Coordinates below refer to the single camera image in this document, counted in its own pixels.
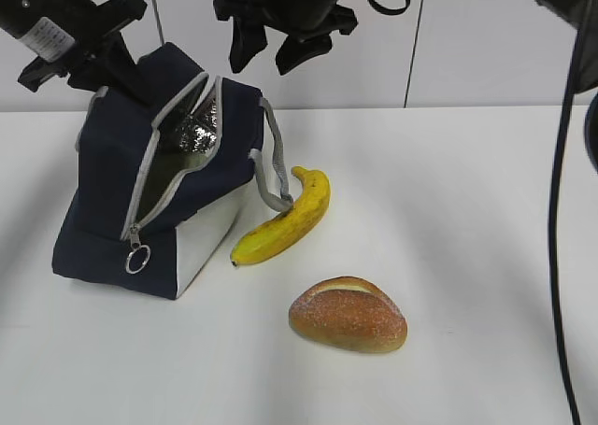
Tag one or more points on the yellow banana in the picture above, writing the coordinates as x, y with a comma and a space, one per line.
286, 229

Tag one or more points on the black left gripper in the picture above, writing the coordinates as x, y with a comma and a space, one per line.
78, 40

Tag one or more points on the brown bread loaf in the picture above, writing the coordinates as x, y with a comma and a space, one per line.
350, 313

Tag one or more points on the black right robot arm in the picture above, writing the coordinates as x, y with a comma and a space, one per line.
581, 14

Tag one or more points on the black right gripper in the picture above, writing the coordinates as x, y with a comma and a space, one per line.
299, 19

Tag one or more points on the navy and white lunch bag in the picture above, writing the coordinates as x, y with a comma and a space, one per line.
160, 186

